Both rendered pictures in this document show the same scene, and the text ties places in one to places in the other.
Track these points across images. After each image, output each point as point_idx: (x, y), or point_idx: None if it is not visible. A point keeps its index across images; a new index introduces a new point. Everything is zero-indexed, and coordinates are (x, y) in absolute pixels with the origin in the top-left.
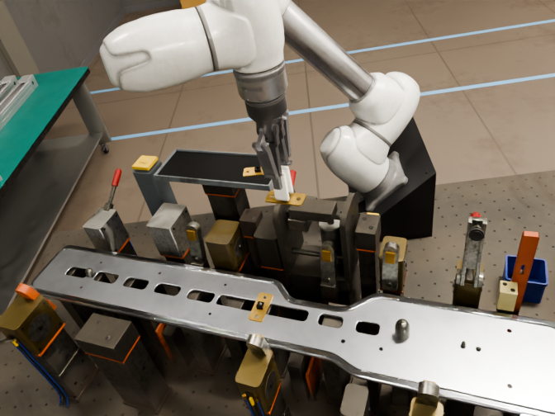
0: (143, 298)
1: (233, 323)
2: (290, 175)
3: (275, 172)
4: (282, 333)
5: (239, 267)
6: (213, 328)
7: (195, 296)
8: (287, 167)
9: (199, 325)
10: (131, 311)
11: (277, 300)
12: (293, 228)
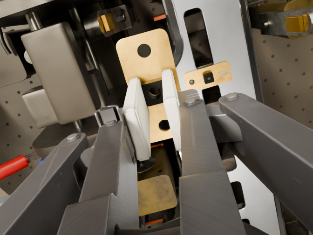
0: (258, 210)
1: (245, 92)
2: (126, 97)
3: (248, 105)
4: (231, 23)
5: (157, 147)
6: None
7: (226, 162)
8: (132, 107)
9: None
10: (278, 207)
11: (188, 64)
12: (106, 93)
